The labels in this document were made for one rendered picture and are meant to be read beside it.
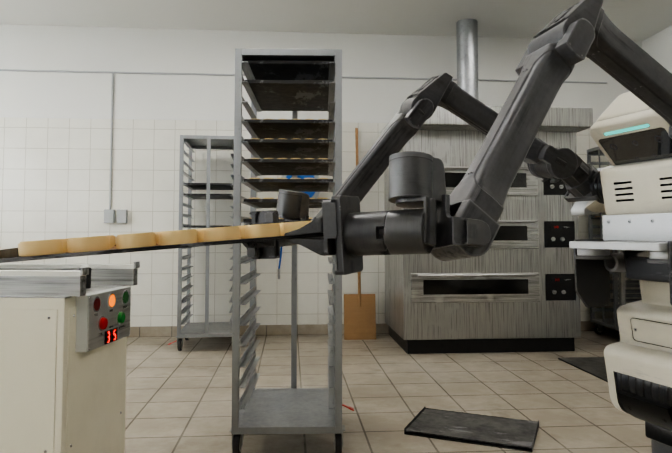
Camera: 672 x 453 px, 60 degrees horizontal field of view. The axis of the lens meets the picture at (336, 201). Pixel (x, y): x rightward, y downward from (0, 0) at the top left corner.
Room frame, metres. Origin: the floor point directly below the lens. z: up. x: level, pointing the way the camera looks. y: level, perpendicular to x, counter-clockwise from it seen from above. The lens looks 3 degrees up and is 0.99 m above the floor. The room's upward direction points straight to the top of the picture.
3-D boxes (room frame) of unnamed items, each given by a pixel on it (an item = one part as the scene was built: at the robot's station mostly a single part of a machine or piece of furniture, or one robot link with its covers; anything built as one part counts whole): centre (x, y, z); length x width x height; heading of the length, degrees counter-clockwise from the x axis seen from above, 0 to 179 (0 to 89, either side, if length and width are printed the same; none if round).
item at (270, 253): (1.26, 0.14, 0.99); 0.07 x 0.07 x 0.10; 65
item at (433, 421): (2.99, -0.69, 0.02); 0.60 x 0.40 x 0.03; 67
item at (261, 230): (0.83, 0.10, 0.99); 0.05 x 0.05 x 0.02
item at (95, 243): (0.75, 0.32, 0.98); 0.05 x 0.05 x 0.02
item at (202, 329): (5.23, 1.12, 0.93); 0.64 x 0.51 x 1.78; 7
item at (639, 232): (1.27, -0.66, 0.93); 0.28 x 0.16 x 0.22; 19
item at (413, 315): (5.22, -1.27, 1.01); 1.56 x 1.20 x 2.01; 94
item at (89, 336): (1.56, 0.61, 0.77); 0.24 x 0.04 x 0.14; 175
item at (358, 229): (0.76, -0.04, 0.99); 0.07 x 0.07 x 0.10; 65
